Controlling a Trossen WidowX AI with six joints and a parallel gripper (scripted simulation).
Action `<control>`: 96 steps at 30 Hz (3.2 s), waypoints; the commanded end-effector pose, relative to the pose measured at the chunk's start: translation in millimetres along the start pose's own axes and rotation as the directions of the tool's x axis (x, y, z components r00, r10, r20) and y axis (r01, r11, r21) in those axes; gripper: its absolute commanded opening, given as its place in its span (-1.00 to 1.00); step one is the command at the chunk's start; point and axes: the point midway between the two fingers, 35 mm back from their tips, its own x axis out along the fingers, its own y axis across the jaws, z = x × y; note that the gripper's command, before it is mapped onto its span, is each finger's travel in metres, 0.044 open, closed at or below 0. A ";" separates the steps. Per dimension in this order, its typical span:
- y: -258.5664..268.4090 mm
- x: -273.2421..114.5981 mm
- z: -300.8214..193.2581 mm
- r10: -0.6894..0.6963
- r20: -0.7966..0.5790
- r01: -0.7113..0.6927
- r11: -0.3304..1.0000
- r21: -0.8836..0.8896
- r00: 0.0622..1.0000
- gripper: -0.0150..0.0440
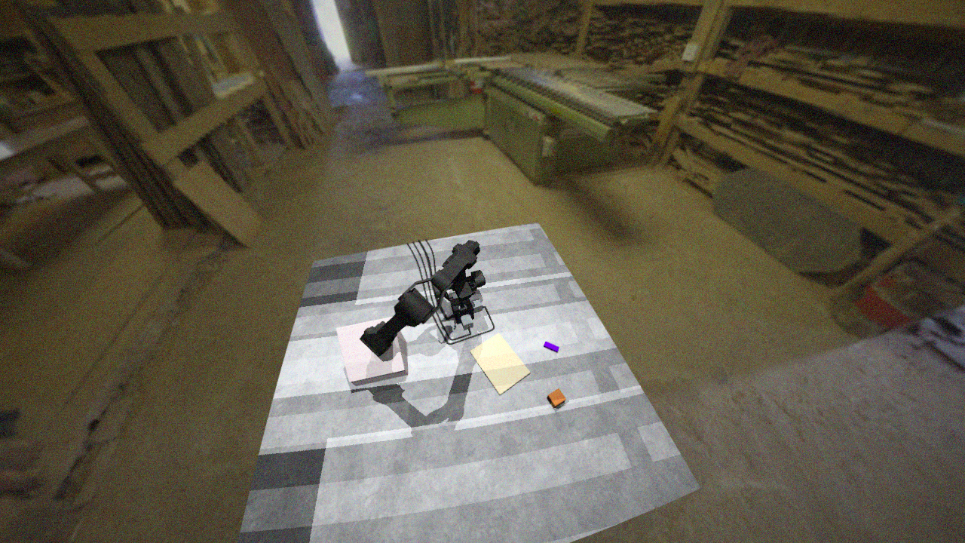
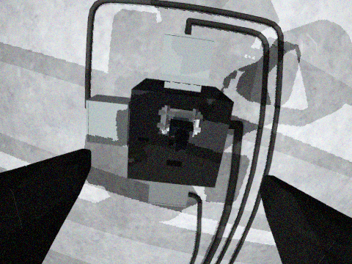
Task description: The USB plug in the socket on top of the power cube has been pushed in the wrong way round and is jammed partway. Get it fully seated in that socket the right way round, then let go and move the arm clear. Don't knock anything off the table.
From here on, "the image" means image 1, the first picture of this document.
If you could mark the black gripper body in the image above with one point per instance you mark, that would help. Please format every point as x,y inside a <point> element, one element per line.
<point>476,276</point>

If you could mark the brown rectangular block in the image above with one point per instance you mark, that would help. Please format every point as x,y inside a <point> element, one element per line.
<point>556,398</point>

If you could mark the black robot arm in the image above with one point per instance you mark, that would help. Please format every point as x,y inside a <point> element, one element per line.
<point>413,309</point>

